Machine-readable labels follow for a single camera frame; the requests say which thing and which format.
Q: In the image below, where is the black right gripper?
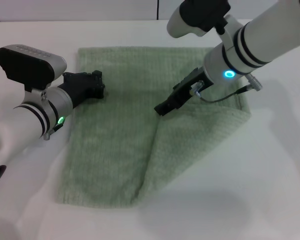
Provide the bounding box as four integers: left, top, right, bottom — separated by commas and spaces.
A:
153, 66, 214, 117

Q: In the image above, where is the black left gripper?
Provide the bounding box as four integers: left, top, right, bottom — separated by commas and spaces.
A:
56, 70, 106, 109

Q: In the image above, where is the green ribbed towel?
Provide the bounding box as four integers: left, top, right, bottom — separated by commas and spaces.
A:
55, 46, 252, 210

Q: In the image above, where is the right arm wrist cable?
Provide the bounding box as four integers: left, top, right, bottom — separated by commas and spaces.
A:
189, 73, 265, 104

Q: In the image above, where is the arm wrist cable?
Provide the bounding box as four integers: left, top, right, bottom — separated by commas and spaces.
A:
189, 73, 265, 104
42, 123, 66, 142

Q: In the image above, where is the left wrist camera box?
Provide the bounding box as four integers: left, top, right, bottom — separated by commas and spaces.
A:
0, 44, 68, 94

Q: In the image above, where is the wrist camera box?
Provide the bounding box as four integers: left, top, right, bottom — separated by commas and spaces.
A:
0, 44, 68, 94
166, 0, 232, 39

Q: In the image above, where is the left arm wrist cable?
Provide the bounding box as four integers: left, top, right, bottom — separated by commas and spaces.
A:
42, 123, 66, 142

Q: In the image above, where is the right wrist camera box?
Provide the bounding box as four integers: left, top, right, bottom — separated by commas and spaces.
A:
166, 0, 232, 39

